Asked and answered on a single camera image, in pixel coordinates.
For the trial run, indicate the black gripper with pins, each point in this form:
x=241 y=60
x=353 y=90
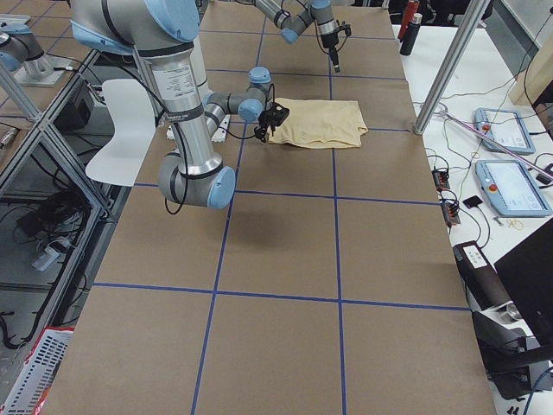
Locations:
x=266 y=118
x=328 y=40

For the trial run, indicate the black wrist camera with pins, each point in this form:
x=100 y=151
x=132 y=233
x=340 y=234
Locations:
x=344 y=27
x=279 y=114

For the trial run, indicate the white plastic chair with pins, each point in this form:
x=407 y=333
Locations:
x=119 y=161

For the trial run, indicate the black water bottle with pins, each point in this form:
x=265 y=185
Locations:
x=411 y=34

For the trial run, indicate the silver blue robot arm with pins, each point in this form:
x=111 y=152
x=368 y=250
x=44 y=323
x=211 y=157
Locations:
x=317 y=13
x=162 y=33

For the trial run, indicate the lower teach pendant tablet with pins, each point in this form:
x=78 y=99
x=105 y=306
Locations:
x=511 y=190

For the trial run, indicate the black box with label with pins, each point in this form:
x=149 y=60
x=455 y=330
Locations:
x=479 y=275

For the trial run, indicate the red water bottle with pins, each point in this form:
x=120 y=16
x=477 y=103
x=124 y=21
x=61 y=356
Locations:
x=409 y=11

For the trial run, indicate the lower orange relay board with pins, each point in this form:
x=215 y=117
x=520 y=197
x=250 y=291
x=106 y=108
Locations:
x=450 y=212

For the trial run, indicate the cream long-sleeve California shirt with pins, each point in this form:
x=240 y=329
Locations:
x=321 y=124

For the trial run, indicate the white perforated plastic basket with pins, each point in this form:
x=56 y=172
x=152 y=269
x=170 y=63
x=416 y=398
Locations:
x=32 y=386

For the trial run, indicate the aluminium frame post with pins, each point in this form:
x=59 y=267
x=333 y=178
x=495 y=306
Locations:
x=462 y=37

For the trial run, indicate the upper orange relay board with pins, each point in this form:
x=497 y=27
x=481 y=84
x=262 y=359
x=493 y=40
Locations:
x=440 y=178

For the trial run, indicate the orange relay board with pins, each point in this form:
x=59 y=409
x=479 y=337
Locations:
x=440 y=178
x=450 y=212

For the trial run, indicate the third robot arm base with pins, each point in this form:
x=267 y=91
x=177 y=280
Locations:
x=23 y=56

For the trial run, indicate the reacher grabber stick tool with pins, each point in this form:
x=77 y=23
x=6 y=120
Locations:
x=494 y=144

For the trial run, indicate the small black square pad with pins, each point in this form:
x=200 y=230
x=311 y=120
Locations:
x=472 y=202

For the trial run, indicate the black monitor on stand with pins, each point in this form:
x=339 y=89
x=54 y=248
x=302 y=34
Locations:
x=515 y=363

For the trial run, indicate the black floor power box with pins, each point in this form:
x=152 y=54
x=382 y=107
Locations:
x=77 y=111

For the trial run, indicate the teach pendant tablet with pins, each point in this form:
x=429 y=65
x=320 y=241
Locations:
x=511 y=190
x=506 y=128

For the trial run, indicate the upper teach pendant tablet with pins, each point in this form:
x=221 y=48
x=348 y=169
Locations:
x=506 y=128

